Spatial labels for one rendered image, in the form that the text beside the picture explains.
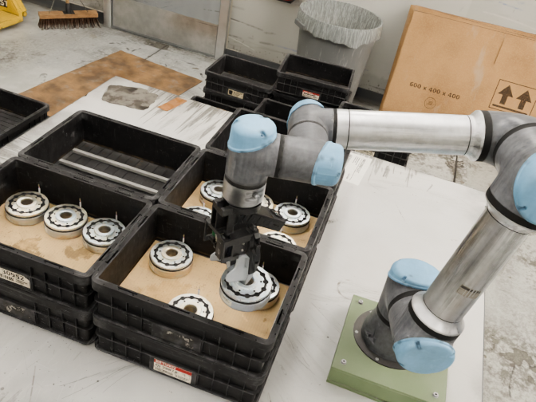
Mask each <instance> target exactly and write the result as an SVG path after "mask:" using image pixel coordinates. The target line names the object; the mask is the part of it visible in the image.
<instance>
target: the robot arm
mask: <svg viewBox="0 0 536 402"><path fill-rule="evenodd" d="M227 147H228V150H227V162H226V169H225V174H224V179H223V190H222V193H223V197H221V198H217V199H213V203H212V210H211V218H210V219H206V222H205V229H204V236H203V241H207V240H211V242H212V243H214V248H215V252H214V253H213V254H212V255H211V256H210V260H211V261H221V264H222V263H224V262H226V263H227V268H228V267H229V266H232V265H234V264H235V267H234V269H232V270H231V271H230V272H229V273H228V274H227V275H226V281H227V282H237V281H240V282H241V283H242V284H243V285H246V284H247V283H248V282H249V280H251V278H252V276H253V274H254V273H255V272H256V270H257V268H258V265H259V263H260V247H261V245H260V233H259V229H258V228H257V226H259V227H265V228H267V229H271V230H273V231H280V230H281V229H282V227H283V226H284V224H285V223H286V221H285V220H284V219H283V218H282V215H281V214H280V213H279V212H277V211H276V210H275V209H271V208H268V207H264V206H262V201H263V198H264V194H265V190H266V182H267V178H268V177H272V178H277V179H286V180H291V181H296V182H302V183H311V184H312V185H314V186H315V185H324V186H334V185H335V184H337V182H338V180H339V179H340V176H341V170H342V166H343V161H344V149H352V150H367V151H382V152H411V153H427V154H442V155H457V156H466V157H467V158H468V159H469V160H470V161H475V162H484V163H487V164H490V165H492V166H494V167H495V168H496V170H497V172H498V175H497V176H496V178H495V179H494V181H493V182H492V184H491V185H490V186H489V187H488V189H487V191H486V193H485V197H486V200H487V206H486V208H485V209H484V211H483V212H482V214H481V215H480V216H479V218H478V219H477V220H476V222H475V224H474V225H473V226H472V228H471V229H470V230H469V231H468V233H467V235H466V236H465V237H464V239H463V241H462V242H461V243H460V244H459V246H458V247H457V248H456V250H455V252H454V253H453V254H452V256H451V257H450V258H449V259H448V261H447V263H446V264H445V266H444V267H443V269H442V270H441V271H440V272H439V271H438V270H437V269H436V268H435V267H434V266H432V265H430V264H428V263H427V262H424V261H421V260H419V259H415V258H402V259H399V260H398V261H395V262H394V263H393V264H392V266H391V269H390V270H389V271H388V276H387V279H386V282H385V284H384V288H383V290H382V293H381V296H380V299H379V301H378V304H377V307H376V308H375V309H374V310H373V311H372V312H371V313H370V314H369V315H368V316H367V317H366V318H365V320H364V323H363V325H362V327H361V336H362V338H363V340H364V342H365V344H366V345H367V346H368V347H369V348H370V349H371V350H372V351H373V352H374V353H375V354H376V355H378V356H379V357H382V358H384V359H386V360H388V361H394V362H398V363H399V364H400V365H401V366H402V367H403V368H404V369H407V370H408V371H410V372H415V373H420V374H430V373H436V372H441V371H443V370H445V369H447V368H449V367H450V366H451V365H452V364H453V362H454V361H455V349H454V348H453V344H454V342H455V341H456V339H457V338H458V337H459V335H460V334H461V333H462V332H463V330H464V327H465V322H464V319H463V318H464V316H465V315H466V314H467V312H468V311H469V310H470V309H471V307H472V306H473V305H474V304H475V303H476V302H477V300H478V299H479V297H480V296H481V295H482V294H483V292H484V291H485V290H486V288H487V287H488V286H489V285H490V284H491V283H492V281H493V280H494V279H495V277H496V276H497V275H498V273H499V272H500V271H501V269H502V268H503V267H504V266H505V265H506V264H507V262H508V261H509V260H510V258H511V257H512V256H513V255H514V253H515V252H516V251H517V249H518V248H519V247H520V246H521V245H522V243H523V242H524V241H525V240H526V238H527V237H528V236H529V234H530V233H531V232H536V117H533V116H528V115H524V114H519V113H514V112H500V111H487V110H475V111H474V112H473V113H472V114H471V115H455V114H439V113H422V112H390V111H374V110H357V109H341V108H324V107H323V105H322V104H321V103H319V102H317V101H315V100H310V99H306V100H300V101H299V102H298V103H296V104H295V105H294V106H293V107H292V109H291V110H290V114H289V117H288V120H287V135H282V134H279V133H277V132H276V125H275V123H274V122H273V121H272V120H271V119H269V118H264V117H263V116H261V115H257V114H246V115H242V116H240V117H238V118H237V119H235V120H234V122H233V124H232V125H231V133H230V138H229V140H228V143H227ZM207 226H210V228H211V229H212V230H213V231H212V234H208V235H207Z"/></svg>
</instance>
